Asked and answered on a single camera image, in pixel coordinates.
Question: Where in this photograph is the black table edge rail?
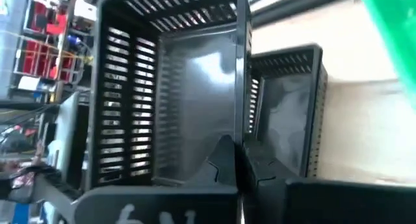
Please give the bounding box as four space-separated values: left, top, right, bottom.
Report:
248 0 363 27

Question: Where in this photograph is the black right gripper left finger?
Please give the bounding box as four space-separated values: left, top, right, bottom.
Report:
187 134 240 188

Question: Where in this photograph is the black cable bundle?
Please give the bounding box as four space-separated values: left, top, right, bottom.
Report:
0 102 61 126

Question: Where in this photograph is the red bin shelving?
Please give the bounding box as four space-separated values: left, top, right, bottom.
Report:
12 0 87 85

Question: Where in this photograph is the white box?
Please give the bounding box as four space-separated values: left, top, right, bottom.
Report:
73 0 98 22

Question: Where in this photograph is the green plastic slotted basket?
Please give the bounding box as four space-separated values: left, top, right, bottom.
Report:
361 0 416 110

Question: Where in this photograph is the black plastic slotted basket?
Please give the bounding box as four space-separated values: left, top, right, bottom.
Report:
86 0 254 190
243 44 328 180

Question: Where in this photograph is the grey flat panel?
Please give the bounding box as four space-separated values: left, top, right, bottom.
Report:
48 92 90 186

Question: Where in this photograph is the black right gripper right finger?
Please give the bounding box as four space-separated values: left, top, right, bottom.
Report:
242 143 299 224

